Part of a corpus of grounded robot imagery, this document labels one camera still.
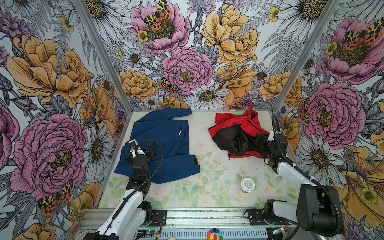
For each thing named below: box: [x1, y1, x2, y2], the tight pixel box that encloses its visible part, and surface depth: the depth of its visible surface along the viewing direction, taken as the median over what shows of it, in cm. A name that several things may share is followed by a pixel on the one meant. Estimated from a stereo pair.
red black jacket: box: [208, 104, 269, 160], surface depth 97 cm
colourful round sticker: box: [206, 228, 223, 240], surface depth 70 cm
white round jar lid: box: [240, 177, 256, 192], surface depth 80 cm
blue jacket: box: [114, 108, 201, 184], surface depth 103 cm
